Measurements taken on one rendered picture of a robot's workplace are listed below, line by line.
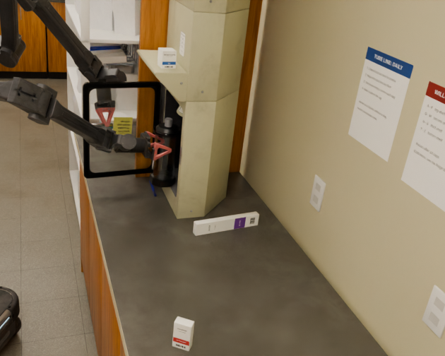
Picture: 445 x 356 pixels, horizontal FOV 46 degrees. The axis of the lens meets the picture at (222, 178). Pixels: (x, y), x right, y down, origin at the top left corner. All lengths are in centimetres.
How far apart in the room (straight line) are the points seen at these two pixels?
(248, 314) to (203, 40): 89
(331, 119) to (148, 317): 86
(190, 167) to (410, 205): 82
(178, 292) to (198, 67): 74
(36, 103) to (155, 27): 67
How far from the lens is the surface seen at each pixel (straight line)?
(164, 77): 177
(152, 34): 212
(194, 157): 191
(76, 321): 298
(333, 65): 178
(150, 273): 172
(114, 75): 208
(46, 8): 197
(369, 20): 163
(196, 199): 199
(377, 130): 157
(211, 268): 177
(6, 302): 276
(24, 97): 162
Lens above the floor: 197
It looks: 26 degrees down
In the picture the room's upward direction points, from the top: 7 degrees clockwise
